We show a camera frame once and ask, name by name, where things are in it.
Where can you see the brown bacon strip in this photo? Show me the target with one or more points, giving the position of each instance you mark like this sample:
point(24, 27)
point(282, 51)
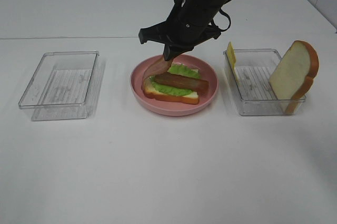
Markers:
point(182, 82)

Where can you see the pink round plate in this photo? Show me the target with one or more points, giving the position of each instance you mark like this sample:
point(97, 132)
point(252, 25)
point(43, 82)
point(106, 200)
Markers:
point(175, 108)

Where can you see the clear plastic tray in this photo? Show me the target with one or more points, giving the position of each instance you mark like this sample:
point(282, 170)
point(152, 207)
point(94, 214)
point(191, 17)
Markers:
point(249, 83)
point(64, 86)

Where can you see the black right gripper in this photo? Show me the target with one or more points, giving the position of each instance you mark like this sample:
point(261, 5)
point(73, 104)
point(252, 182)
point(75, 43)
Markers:
point(187, 26)

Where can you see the pink bacon strip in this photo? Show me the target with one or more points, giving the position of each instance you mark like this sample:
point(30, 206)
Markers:
point(158, 67)

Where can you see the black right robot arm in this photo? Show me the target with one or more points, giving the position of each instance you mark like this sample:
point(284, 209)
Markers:
point(189, 24)

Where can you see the yellow cheese slice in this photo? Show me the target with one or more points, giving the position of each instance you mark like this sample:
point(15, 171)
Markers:
point(231, 58)

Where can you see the clear left plastic tray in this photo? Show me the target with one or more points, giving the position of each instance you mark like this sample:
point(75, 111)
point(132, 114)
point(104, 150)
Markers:
point(64, 86)

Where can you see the clear right plastic tray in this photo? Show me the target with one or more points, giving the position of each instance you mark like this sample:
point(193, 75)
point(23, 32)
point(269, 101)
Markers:
point(249, 83)

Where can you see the toast bread slice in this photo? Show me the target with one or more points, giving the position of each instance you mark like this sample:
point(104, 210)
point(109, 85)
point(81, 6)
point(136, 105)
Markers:
point(169, 98)
point(294, 75)

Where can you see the green lettuce leaf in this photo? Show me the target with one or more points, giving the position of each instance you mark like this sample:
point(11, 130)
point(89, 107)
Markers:
point(161, 89)

